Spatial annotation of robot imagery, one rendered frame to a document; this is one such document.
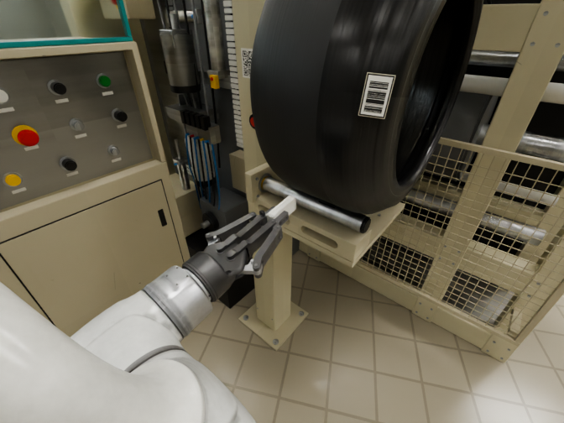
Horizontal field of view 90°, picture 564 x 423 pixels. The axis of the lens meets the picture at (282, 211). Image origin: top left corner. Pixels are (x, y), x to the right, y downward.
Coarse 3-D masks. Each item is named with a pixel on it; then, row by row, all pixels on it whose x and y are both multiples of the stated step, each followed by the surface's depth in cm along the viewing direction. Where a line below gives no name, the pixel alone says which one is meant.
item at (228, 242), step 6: (258, 216) 51; (264, 216) 51; (252, 222) 50; (258, 222) 50; (246, 228) 49; (252, 228) 49; (258, 228) 51; (234, 234) 48; (240, 234) 48; (246, 234) 49; (252, 234) 50; (228, 240) 47; (234, 240) 47; (240, 240) 48; (222, 246) 45; (228, 246) 46
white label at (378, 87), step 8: (368, 72) 41; (368, 80) 41; (376, 80) 41; (384, 80) 40; (392, 80) 40; (368, 88) 41; (376, 88) 41; (384, 88) 41; (392, 88) 41; (368, 96) 42; (376, 96) 42; (384, 96) 41; (360, 104) 43; (368, 104) 42; (376, 104) 42; (384, 104) 42; (360, 112) 43; (368, 112) 43; (376, 112) 42; (384, 112) 42
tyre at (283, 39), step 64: (320, 0) 43; (384, 0) 38; (448, 0) 69; (256, 64) 52; (320, 64) 44; (384, 64) 41; (448, 64) 79; (256, 128) 60; (320, 128) 48; (384, 128) 45; (320, 192) 62; (384, 192) 58
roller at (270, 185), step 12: (264, 180) 86; (276, 180) 85; (276, 192) 84; (288, 192) 81; (300, 192) 79; (300, 204) 79; (312, 204) 77; (324, 204) 75; (324, 216) 76; (336, 216) 73; (348, 216) 71; (360, 216) 70; (360, 228) 69
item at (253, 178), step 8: (256, 168) 86; (264, 168) 86; (248, 176) 83; (256, 176) 84; (264, 176) 87; (272, 176) 90; (248, 184) 85; (256, 184) 86; (248, 192) 86; (256, 192) 87; (264, 192) 90; (248, 200) 88
